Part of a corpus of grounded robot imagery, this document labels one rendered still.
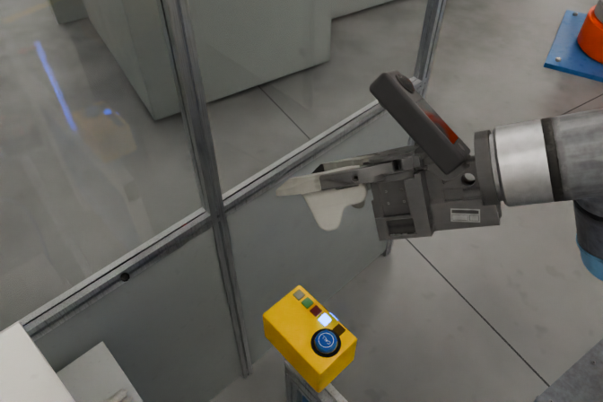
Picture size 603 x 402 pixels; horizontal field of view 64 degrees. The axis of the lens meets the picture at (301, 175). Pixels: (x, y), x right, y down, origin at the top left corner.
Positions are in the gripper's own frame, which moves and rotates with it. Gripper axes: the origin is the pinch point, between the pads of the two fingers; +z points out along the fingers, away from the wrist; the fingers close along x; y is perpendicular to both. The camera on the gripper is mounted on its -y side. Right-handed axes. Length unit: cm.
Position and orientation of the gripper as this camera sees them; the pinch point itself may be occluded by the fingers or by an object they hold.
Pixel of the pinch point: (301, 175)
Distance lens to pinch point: 53.6
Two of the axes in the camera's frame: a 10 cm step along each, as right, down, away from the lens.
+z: -8.8, 1.4, 4.5
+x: 4.2, -2.0, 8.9
